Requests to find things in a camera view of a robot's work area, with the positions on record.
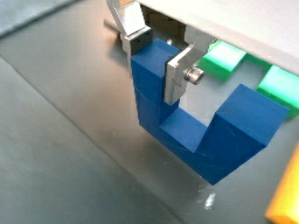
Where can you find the blue U-shaped block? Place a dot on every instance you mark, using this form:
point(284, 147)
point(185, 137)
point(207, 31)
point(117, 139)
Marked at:
point(212, 148)

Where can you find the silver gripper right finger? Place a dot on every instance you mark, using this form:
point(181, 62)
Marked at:
point(180, 68)

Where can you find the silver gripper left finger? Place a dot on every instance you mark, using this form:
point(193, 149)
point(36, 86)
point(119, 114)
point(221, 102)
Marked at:
point(135, 33)

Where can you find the yellow rectangular block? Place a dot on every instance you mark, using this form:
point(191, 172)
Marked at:
point(283, 208)

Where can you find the green zigzag block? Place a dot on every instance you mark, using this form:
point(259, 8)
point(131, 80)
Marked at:
point(232, 65)

